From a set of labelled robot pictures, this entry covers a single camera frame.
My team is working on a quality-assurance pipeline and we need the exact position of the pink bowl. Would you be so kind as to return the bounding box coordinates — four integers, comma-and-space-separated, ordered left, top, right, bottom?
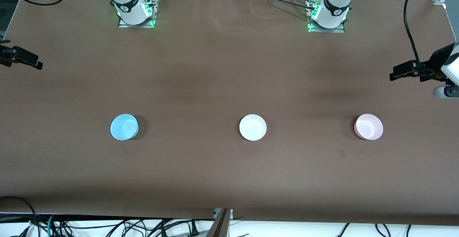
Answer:
354, 114, 384, 141

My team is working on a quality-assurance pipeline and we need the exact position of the blue bowl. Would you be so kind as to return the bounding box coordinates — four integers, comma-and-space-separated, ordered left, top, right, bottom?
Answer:
110, 114, 139, 141

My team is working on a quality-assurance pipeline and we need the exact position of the white bowl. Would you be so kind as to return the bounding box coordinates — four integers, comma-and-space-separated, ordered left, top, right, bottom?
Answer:
239, 114, 268, 141

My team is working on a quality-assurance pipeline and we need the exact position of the brown table cover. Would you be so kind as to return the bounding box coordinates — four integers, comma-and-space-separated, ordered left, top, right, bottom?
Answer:
0, 0, 459, 227

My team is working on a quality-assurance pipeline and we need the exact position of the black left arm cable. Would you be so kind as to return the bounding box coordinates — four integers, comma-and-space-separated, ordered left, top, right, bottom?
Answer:
403, 0, 447, 83

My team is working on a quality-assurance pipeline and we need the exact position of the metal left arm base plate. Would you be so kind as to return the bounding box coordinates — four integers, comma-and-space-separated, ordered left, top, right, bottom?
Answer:
308, 0, 345, 33

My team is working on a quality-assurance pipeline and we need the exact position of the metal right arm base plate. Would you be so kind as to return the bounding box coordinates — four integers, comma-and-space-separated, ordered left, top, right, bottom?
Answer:
118, 0, 157, 28

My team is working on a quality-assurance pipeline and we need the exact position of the black looping floor cable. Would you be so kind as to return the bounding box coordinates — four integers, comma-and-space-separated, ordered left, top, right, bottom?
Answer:
0, 196, 38, 228

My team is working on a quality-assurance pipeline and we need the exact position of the aluminium post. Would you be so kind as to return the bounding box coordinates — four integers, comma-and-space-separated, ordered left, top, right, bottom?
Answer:
206, 208, 233, 237

